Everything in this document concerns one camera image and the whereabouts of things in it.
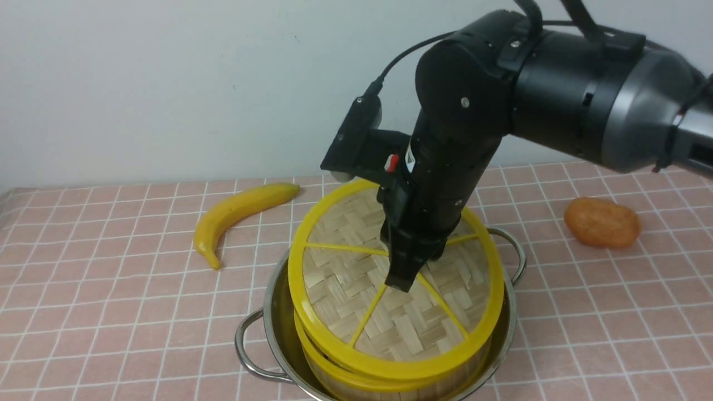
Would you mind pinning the yellow toy banana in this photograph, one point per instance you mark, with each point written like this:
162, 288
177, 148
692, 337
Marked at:
230, 211

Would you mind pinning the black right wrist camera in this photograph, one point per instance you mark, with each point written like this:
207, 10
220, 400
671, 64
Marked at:
361, 149

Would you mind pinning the yellow bamboo steamer basket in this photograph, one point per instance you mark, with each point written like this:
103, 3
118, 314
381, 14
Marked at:
342, 384

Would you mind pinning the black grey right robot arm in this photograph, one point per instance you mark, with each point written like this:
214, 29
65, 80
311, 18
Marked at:
613, 99

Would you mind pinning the orange toy potato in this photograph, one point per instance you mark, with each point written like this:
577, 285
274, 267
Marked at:
601, 223

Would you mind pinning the yellow woven steamer lid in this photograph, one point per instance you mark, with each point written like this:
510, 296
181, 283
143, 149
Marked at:
337, 270

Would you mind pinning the stainless steel pot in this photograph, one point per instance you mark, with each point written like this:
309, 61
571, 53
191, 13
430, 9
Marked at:
279, 324

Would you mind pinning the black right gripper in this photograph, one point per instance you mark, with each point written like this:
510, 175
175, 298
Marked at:
440, 169

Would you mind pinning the pink checkered tablecloth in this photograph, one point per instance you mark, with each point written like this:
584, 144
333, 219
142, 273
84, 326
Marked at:
103, 297

